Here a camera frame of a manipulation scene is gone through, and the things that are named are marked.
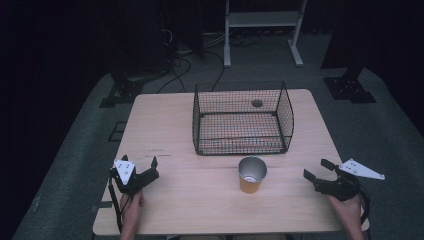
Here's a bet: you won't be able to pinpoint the dark equipment cabinet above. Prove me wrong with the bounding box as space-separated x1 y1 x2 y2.
108 0 205 76

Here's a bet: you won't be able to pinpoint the person's left hand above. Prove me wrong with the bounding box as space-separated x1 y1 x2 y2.
119 190 146 232

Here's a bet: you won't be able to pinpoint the black stand base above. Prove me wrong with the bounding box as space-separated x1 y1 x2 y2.
323 65 378 105
98 78 145 109

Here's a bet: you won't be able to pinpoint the black wire basket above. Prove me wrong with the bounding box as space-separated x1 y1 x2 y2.
191 80 295 157

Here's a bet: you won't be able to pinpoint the white metal stand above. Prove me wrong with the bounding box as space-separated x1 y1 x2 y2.
223 0 309 69

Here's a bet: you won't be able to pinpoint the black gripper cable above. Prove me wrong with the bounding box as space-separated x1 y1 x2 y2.
358 185 372 226
107 177 124 234

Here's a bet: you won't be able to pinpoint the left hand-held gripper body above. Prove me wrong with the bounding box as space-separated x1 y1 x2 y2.
109 159 161 197

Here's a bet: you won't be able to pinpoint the black floor cables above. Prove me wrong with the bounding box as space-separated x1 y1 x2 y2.
155 29 264 95

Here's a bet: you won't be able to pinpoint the metal cup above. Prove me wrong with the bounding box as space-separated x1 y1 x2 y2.
237 155 269 195

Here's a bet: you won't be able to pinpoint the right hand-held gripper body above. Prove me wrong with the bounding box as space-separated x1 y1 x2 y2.
312 158 386 202

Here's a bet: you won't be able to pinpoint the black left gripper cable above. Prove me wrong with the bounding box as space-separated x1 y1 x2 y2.
107 177 124 234

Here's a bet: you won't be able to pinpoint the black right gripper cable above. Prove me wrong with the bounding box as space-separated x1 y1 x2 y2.
358 185 372 226

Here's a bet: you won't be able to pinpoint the person's right hand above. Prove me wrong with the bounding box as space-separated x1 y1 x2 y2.
326 194 363 232

